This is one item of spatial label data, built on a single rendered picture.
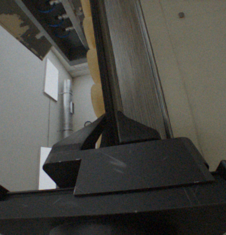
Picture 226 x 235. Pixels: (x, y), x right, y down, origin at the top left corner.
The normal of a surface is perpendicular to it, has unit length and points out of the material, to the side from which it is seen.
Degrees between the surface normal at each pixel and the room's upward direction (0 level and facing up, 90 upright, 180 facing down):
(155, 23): 90
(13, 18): 115
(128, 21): 90
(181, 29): 90
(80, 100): 90
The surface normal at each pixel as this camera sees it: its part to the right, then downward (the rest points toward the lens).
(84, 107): -0.15, -0.31
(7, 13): 0.55, 0.81
